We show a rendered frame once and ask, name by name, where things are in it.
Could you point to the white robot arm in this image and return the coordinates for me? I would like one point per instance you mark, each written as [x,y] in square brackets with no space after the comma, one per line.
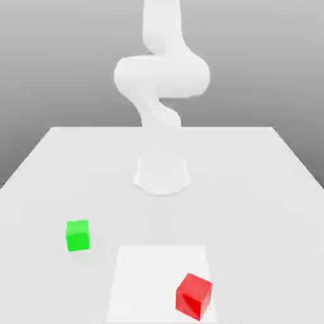
[162,76]

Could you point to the small green cube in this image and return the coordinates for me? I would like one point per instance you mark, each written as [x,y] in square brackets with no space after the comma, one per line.
[78,236]

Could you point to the small red cube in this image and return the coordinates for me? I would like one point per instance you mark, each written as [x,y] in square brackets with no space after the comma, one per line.
[193,296]

